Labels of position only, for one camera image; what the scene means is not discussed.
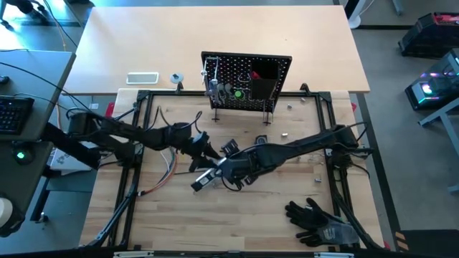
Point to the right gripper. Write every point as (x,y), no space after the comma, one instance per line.
(247,166)

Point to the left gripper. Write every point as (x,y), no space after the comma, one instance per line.
(201,143)

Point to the chrome wrench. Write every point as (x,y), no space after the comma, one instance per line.
(217,101)
(208,77)

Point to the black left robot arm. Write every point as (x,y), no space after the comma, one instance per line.
(118,129)

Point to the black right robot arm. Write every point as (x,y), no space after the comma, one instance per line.
(305,143)

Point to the black peg board bin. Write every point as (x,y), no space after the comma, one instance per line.
(264,89)

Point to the black peg board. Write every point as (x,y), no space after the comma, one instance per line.
(229,68)

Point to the black tape measure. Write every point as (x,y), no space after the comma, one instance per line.
(261,139)

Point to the grey round disc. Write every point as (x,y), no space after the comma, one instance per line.
(176,77)

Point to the grey and black work glove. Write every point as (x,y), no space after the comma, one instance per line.
(333,233)

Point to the red clamp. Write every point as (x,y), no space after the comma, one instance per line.
(110,109)
(353,106)

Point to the light wooden table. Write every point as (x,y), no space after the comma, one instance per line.
(179,36)

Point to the white cardboard box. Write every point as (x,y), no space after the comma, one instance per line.
(68,161)

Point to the black support strut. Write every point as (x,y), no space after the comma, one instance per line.
(68,143)

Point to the white stand base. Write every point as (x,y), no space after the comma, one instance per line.
(358,18)

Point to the grey desk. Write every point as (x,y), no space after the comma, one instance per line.
(36,71)

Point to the black keyboard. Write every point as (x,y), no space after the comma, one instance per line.
(14,114)

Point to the lit computer tower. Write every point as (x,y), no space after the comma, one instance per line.
(430,87)

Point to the pale-legged workbench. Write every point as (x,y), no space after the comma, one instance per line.
(444,122)

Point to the black and red tool case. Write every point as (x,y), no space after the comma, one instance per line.
(430,36)

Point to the black tripod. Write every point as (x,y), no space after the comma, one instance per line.
(25,7)

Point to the black frame clamp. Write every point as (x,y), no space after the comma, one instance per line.
(305,87)
(178,87)

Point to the black aluminium frame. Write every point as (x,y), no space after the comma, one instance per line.
(165,93)

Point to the silver bracket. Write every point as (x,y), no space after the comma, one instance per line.
(133,254)
(333,255)

